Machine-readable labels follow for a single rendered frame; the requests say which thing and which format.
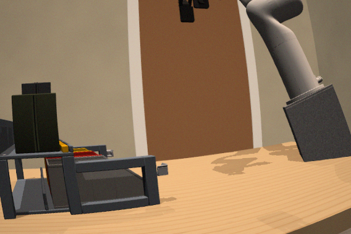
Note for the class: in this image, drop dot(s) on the dark grey metal shelf frame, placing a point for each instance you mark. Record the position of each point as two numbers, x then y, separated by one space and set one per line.
29 195

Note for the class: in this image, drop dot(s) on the red bin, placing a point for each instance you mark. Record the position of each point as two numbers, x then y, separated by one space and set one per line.
80 154

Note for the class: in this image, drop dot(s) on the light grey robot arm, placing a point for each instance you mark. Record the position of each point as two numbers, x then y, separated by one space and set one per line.
283 45

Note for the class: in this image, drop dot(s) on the yellow long thin bar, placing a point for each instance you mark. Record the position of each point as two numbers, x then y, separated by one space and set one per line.
63 147

